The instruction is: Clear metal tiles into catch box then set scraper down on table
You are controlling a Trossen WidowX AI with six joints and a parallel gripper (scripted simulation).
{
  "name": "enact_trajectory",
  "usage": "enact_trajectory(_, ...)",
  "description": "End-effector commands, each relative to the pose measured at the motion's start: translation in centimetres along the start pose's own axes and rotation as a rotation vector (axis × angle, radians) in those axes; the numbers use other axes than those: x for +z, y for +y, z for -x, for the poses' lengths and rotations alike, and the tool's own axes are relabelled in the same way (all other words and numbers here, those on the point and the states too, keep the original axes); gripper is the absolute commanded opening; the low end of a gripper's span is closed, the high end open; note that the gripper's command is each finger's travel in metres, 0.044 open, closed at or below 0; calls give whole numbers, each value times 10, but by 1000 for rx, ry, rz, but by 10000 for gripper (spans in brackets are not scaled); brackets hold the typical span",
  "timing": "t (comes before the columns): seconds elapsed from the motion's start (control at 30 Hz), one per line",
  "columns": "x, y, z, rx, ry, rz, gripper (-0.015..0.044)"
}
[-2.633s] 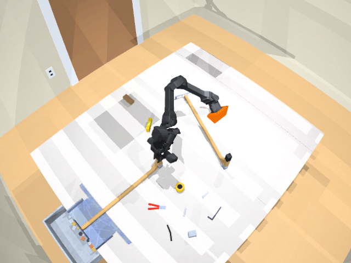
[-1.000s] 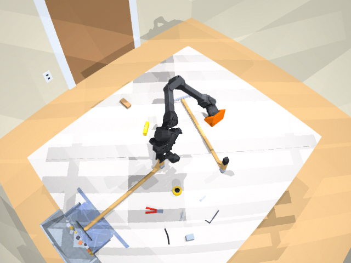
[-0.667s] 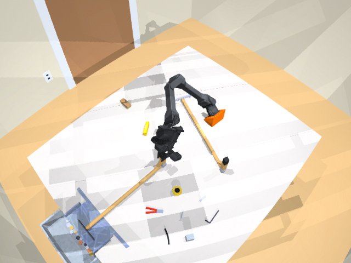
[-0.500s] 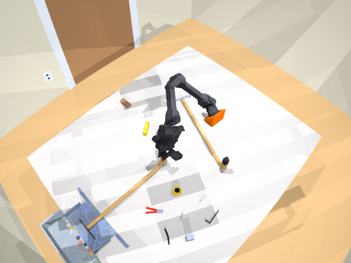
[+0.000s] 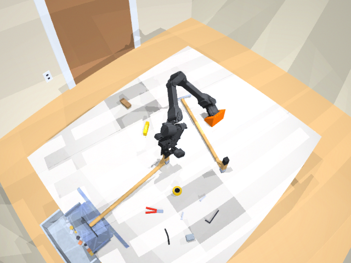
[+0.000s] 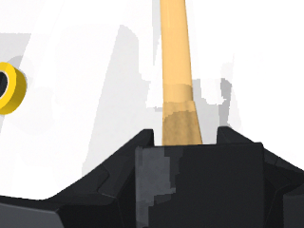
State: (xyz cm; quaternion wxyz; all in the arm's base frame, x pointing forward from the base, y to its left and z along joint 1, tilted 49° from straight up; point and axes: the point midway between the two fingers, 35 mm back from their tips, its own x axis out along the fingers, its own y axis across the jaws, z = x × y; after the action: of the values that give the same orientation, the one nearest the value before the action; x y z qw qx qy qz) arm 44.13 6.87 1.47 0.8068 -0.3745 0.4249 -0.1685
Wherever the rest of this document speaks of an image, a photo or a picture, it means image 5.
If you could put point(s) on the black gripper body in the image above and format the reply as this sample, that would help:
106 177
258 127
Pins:
179 153

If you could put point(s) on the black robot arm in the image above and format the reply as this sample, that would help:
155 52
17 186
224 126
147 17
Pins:
174 115

